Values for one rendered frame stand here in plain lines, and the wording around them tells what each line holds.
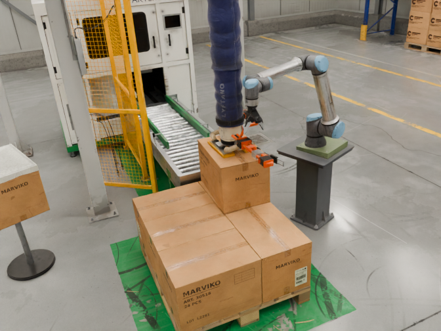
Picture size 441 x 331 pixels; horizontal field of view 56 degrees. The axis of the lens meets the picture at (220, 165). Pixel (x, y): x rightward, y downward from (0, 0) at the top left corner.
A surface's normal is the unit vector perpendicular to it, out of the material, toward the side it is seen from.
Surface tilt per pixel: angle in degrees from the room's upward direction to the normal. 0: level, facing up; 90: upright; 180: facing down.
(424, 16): 89
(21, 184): 90
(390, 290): 0
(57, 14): 90
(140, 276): 0
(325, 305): 0
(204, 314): 90
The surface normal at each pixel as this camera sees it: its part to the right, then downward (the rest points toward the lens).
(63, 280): -0.06, -0.89
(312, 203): -0.71, 0.36
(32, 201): 0.67, 0.30
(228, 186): 0.33, 0.41
